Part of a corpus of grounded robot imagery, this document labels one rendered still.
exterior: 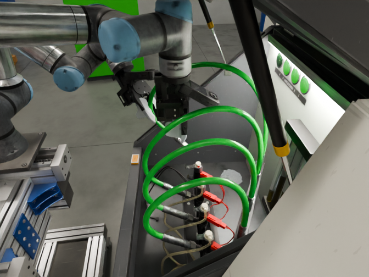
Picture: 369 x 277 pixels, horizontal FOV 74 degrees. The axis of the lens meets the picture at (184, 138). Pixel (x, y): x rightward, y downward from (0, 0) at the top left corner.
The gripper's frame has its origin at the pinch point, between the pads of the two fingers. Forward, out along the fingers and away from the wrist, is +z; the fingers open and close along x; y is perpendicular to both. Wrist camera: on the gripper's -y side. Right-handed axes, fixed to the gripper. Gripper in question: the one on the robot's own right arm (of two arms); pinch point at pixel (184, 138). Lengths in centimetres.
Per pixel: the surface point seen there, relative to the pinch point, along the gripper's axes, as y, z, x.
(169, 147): 4.9, 29.1, -31.0
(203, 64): -5.6, -19.0, -7.1
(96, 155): 81, 123, -134
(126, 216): 20.0, 28.1, 5.8
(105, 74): 105, 113, -313
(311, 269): -10.7, -16.8, 44.5
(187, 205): -0.7, 25.1, 4.6
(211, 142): -4.7, -11.8, 16.5
